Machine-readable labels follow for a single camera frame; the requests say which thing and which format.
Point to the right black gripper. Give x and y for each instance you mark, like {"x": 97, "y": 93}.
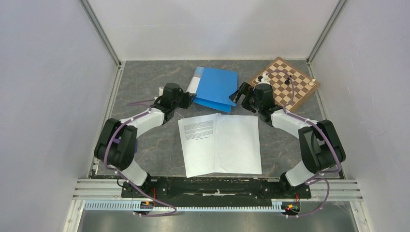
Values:
{"x": 247, "y": 90}

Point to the slotted cable duct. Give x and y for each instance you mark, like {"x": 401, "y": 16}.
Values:
{"x": 141, "y": 206}

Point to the cream chess piece right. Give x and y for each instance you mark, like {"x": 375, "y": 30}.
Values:
{"x": 312, "y": 82}

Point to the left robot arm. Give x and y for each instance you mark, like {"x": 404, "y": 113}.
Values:
{"x": 117, "y": 143}

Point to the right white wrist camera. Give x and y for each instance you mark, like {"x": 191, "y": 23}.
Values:
{"x": 266, "y": 79}

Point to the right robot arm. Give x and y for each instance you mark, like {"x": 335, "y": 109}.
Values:
{"x": 320, "y": 146}

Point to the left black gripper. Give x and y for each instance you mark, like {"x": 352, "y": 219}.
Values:
{"x": 187, "y": 97}

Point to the purple camera stand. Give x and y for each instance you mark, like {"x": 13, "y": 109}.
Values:
{"x": 136, "y": 146}

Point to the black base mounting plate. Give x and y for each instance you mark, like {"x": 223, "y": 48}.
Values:
{"x": 221, "y": 191}

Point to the wooden chessboard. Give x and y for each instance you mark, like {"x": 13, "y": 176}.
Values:
{"x": 296, "y": 93}

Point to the printed white paper sheet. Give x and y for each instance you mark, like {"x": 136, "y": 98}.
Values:
{"x": 197, "y": 136}

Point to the blue file folder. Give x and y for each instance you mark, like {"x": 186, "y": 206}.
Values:
{"x": 213, "y": 88}

